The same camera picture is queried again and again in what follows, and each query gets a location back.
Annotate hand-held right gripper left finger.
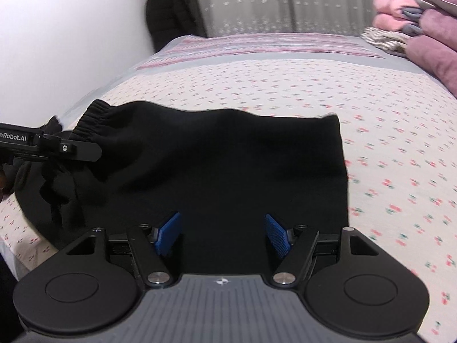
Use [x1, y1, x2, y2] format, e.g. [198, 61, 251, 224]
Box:
[62, 212, 183, 288]

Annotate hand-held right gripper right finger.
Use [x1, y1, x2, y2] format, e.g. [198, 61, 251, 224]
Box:
[263, 214, 382, 288]

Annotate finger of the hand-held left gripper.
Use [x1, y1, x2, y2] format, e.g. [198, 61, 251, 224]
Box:
[36, 134, 103, 164]

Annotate black pants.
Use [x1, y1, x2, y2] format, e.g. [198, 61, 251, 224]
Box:
[14, 99, 350, 276]

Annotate folded black cloth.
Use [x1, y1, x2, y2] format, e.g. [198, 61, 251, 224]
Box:
[37, 115, 65, 137]

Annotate grey bed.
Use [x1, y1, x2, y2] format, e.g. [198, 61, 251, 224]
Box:
[0, 35, 457, 343]

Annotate cherry print bed sheet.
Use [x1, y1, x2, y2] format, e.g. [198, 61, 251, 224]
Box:
[0, 58, 457, 343]

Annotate black hanging jacket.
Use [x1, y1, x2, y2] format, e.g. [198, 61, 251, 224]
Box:
[145, 0, 208, 53]

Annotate pink striped blanket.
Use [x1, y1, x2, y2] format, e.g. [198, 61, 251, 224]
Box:
[137, 31, 387, 71]

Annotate striped folded cloth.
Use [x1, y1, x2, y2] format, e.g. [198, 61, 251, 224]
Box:
[360, 27, 410, 55]

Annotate grey star print curtain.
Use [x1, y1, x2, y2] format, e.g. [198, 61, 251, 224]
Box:
[189, 0, 385, 39]

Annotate mauve velvet quilt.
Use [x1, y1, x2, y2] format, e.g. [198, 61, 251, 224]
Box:
[406, 0, 457, 98]

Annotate pink folded clothes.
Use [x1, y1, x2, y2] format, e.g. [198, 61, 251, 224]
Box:
[372, 0, 426, 32]

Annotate grey folded cloth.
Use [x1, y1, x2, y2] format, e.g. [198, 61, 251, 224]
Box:
[399, 5, 430, 37]

